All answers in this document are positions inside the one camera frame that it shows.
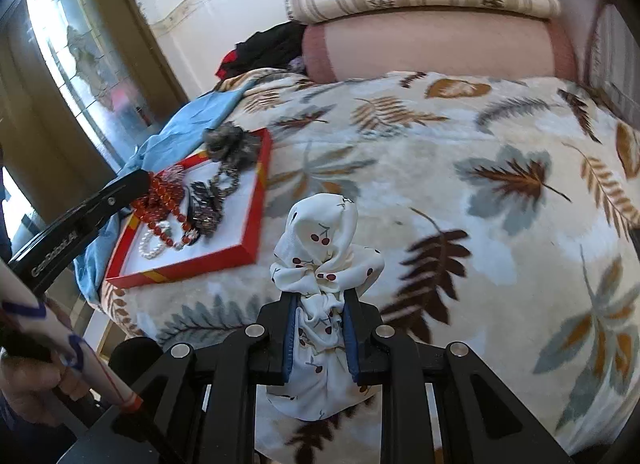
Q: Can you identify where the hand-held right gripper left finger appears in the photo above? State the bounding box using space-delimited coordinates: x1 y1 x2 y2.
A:
110 293 301 464

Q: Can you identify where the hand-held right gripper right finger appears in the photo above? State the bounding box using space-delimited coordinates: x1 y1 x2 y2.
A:
342 288 572 464

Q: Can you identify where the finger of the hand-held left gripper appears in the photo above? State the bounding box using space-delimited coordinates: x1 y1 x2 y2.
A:
75 170 152 227

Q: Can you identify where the red bead necklace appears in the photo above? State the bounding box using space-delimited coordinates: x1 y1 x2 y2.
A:
131 178 197 251

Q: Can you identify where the glittery beaded jewelry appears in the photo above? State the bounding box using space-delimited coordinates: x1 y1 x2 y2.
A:
186 160 244 241

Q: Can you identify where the white cherry print scrunchie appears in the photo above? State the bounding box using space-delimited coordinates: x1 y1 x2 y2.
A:
269 193 387 421

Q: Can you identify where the red jewelry box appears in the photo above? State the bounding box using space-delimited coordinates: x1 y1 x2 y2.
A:
104 128 274 291

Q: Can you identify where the person's left forearm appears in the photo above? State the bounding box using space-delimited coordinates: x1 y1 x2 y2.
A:
0 260 144 413

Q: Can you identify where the person's left hand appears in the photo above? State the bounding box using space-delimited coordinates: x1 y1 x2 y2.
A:
0 344 97 429

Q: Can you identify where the light blue cloth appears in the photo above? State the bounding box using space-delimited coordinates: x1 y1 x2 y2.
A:
74 90 247 305

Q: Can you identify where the grey fur scrunchie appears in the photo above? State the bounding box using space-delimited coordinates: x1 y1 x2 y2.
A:
201 123 262 163

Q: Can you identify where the leaf print blanket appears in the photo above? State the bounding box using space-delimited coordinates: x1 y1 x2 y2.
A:
99 68 640 464

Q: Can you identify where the glass panel door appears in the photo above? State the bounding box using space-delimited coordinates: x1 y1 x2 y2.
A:
0 0 192 267

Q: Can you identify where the black and red clothes pile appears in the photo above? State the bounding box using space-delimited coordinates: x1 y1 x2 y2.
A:
215 22 307 80

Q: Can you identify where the pink bolster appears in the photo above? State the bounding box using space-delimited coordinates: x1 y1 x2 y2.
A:
301 8 582 85

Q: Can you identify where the striped floral back cushion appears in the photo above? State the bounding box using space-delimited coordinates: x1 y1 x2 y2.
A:
584 1 640 127

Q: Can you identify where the white pearl bracelet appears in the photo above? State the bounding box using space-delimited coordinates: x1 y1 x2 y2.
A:
139 226 172 261

